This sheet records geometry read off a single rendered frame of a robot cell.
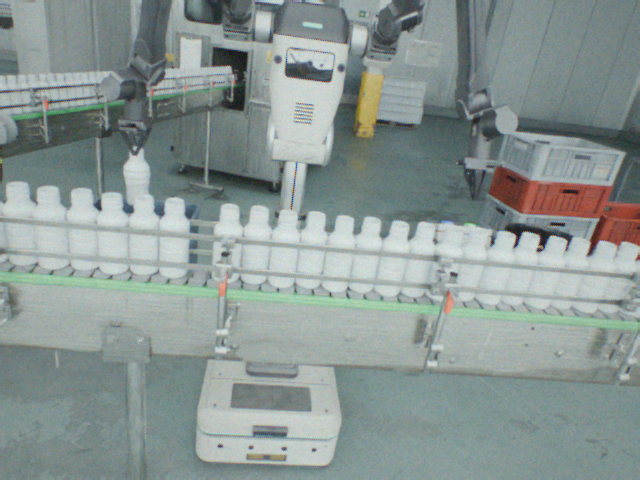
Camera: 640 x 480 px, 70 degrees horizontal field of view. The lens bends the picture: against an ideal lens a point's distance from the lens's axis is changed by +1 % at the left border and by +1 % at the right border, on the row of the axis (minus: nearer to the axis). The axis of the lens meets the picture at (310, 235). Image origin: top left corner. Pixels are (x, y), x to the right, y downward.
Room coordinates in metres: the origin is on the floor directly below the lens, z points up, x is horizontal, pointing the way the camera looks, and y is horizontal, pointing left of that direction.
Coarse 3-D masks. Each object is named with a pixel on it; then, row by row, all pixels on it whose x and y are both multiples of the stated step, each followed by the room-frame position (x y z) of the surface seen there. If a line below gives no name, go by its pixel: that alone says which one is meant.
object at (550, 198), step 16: (496, 176) 3.12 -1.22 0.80; (512, 176) 2.96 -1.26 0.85; (496, 192) 3.07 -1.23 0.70; (512, 192) 2.92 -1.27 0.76; (528, 192) 2.78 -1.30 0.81; (544, 192) 2.81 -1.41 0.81; (560, 192) 2.83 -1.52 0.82; (576, 192) 3.16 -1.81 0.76; (592, 192) 2.89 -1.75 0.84; (608, 192) 2.91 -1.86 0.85; (512, 208) 2.87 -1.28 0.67; (528, 208) 2.78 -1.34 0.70; (544, 208) 2.82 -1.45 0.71; (560, 208) 2.84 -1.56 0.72; (576, 208) 2.87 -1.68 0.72; (592, 208) 2.90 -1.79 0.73
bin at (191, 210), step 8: (96, 200) 1.32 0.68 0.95; (96, 208) 1.31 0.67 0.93; (128, 208) 1.38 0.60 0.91; (160, 208) 1.39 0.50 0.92; (192, 208) 1.40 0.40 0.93; (160, 216) 1.39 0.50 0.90; (192, 216) 1.40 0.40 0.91; (192, 232) 1.28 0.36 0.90; (192, 240) 1.29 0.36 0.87; (192, 256) 1.30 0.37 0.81; (56, 352) 0.87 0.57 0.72; (56, 360) 0.87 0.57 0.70
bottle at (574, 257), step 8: (576, 240) 0.98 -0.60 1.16; (584, 240) 0.97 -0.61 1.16; (568, 248) 0.97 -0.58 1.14; (576, 248) 0.95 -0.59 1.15; (584, 248) 0.94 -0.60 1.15; (568, 256) 0.95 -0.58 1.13; (576, 256) 0.94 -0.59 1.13; (584, 256) 0.95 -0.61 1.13; (568, 264) 0.94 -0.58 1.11; (576, 264) 0.93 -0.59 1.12; (584, 264) 0.93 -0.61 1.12; (560, 280) 0.94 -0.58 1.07; (568, 280) 0.93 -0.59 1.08; (576, 280) 0.93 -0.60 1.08; (560, 288) 0.94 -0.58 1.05; (568, 288) 0.93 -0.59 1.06; (576, 288) 0.94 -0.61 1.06; (552, 304) 0.94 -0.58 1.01; (560, 304) 0.93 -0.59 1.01; (568, 304) 0.93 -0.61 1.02
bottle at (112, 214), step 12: (108, 204) 0.82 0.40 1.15; (120, 204) 0.83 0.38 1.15; (108, 216) 0.81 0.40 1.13; (120, 216) 0.82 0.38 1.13; (108, 240) 0.80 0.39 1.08; (120, 240) 0.82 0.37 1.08; (108, 252) 0.80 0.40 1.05; (120, 252) 0.81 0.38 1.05; (108, 264) 0.80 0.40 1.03; (120, 264) 0.81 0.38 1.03
